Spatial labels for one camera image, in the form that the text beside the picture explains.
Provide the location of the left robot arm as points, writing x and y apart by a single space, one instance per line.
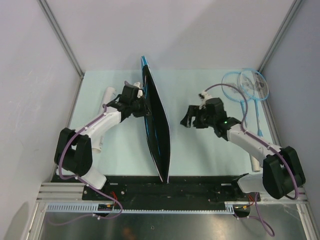
75 147

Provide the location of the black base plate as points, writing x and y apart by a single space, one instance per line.
181 193

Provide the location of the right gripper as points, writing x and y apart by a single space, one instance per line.
193 111

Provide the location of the white shuttlecock tube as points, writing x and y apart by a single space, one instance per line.
109 94

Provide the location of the aluminium corner post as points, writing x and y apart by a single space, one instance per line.
286 23
52 20

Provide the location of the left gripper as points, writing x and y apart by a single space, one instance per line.
145 111

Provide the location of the blue racket bag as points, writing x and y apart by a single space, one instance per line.
157 127

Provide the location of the aluminium frame rail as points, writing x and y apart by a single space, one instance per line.
66 197

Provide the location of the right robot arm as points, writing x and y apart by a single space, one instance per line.
282 172

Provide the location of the left aluminium corner post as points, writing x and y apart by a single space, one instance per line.
52 20

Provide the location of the right aluminium corner post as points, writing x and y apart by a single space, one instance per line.
286 23

